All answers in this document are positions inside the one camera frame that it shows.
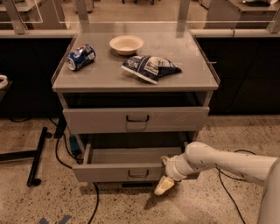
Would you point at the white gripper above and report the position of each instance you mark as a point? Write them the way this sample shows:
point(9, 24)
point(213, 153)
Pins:
point(171, 168)

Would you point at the grey drawer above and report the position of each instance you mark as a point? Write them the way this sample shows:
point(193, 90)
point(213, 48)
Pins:
point(122, 120)
point(125, 162)

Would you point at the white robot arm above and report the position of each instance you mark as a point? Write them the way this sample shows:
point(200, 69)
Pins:
point(261, 170)

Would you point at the grey top drawer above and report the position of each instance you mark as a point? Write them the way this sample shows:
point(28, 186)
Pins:
point(122, 120)

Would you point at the grey drawer cabinet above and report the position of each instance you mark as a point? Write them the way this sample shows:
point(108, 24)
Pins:
point(103, 84)

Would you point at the blue power box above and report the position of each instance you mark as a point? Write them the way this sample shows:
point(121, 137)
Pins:
point(75, 148)

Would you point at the blue white chip bag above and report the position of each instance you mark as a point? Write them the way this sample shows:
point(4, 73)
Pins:
point(150, 68)

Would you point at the black metal stand base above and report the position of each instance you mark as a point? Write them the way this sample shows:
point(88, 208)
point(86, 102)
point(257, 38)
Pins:
point(34, 155)

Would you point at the white paper bowl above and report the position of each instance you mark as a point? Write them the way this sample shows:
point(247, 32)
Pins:
point(126, 44)

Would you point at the crushed blue soda can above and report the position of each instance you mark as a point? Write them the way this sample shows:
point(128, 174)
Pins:
point(80, 57)

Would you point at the white object at left edge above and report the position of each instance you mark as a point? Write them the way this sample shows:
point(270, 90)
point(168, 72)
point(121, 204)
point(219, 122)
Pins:
point(3, 81)

